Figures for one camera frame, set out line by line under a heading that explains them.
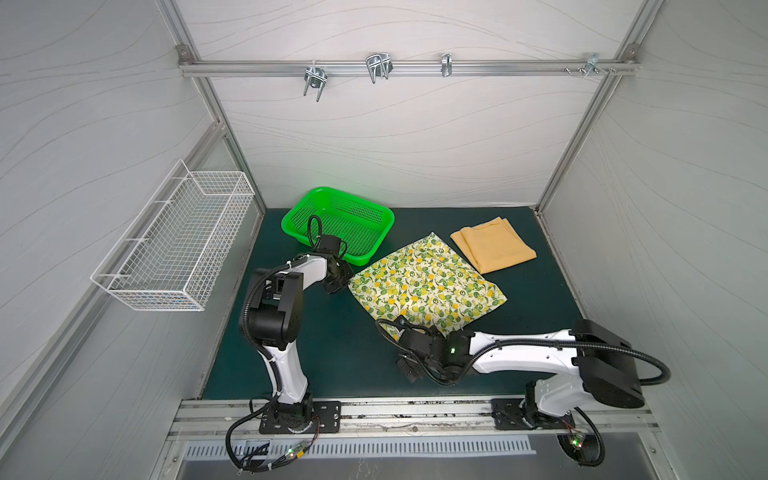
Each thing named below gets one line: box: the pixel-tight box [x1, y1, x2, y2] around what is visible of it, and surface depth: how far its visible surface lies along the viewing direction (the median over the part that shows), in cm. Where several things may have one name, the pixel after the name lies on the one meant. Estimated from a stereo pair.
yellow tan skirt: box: [450, 217, 537, 275], surface depth 110 cm
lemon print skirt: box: [348, 232, 508, 341], surface depth 100 cm
